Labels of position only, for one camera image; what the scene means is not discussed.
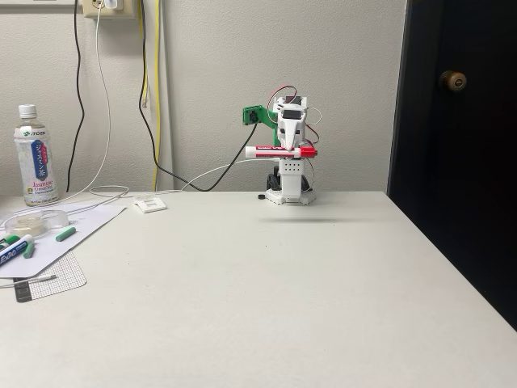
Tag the white charger plug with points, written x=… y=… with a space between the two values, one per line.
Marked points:
x=113 y=4

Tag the clear petri dish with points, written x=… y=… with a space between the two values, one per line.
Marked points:
x=40 y=222

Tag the grid pattern mat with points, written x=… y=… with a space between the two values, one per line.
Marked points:
x=60 y=275

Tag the green Expo marker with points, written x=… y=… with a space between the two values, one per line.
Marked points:
x=10 y=239

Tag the blue Expo marker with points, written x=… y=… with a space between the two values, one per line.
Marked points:
x=12 y=252

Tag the jasmine tea plastic bottle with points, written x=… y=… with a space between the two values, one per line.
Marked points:
x=36 y=161

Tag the white paper sheet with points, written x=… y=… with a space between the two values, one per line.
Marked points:
x=93 y=218

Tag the beige wall outlet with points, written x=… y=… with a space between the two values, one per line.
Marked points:
x=125 y=10

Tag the thin white swab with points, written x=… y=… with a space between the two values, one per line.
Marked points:
x=40 y=278

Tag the dark door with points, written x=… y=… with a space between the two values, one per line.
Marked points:
x=464 y=182

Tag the white wall plate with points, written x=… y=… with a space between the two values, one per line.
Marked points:
x=151 y=205

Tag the green camera mount with camera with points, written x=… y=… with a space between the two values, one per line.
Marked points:
x=262 y=115

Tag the brass door knob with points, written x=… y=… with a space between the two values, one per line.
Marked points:
x=453 y=80

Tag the red Expo dry-erase marker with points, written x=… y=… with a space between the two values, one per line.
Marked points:
x=262 y=152

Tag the green marker cap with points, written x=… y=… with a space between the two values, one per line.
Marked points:
x=29 y=251
x=65 y=234

